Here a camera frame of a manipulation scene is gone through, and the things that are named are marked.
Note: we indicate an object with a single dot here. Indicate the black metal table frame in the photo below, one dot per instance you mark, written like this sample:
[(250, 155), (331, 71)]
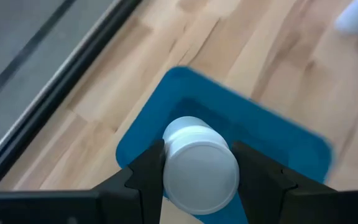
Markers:
[(42, 102)]

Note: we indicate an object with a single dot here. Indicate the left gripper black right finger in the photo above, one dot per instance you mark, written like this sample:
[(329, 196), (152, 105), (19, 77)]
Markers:
[(266, 189)]

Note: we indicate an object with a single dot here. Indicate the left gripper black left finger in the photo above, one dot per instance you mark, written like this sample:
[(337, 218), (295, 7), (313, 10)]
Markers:
[(141, 189)]

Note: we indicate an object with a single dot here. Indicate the white plastic pill bottle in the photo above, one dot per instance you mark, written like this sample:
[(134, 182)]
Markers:
[(200, 174), (357, 15)]

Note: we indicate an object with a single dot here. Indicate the blue plastic basket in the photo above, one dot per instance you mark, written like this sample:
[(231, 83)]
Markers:
[(259, 133)]

